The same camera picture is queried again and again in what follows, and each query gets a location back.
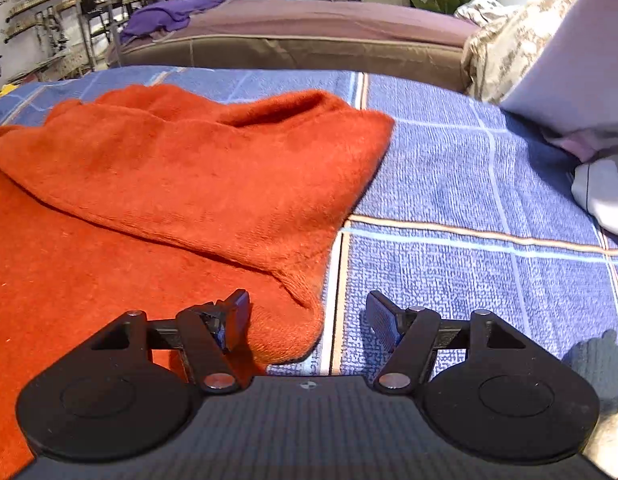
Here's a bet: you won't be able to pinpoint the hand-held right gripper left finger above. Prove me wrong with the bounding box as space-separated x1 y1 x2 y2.
90 289 252 395

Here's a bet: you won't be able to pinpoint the beige floral pillow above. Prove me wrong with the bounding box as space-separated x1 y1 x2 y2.
461 0 590 103

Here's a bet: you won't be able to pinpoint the purple cloth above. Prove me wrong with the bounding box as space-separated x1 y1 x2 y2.
120 0 230 45

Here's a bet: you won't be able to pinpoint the white cloth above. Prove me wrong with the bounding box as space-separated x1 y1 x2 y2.
544 127 618 238

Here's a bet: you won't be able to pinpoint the orange knit sweater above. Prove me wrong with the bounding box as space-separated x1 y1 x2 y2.
0 84 395 480

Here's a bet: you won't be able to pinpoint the pale lavender pillow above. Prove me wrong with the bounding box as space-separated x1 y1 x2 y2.
499 0 618 136

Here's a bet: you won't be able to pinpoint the brown bed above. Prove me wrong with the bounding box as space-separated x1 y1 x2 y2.
106 0 482 93

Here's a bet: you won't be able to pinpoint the wall display racks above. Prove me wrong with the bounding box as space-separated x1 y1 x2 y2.
0 0 97 86

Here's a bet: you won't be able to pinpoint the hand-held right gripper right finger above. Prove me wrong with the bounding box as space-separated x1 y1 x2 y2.
365 290 531 394

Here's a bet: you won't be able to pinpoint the blue plaid blanket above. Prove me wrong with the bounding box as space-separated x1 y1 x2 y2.
0 66 618 478

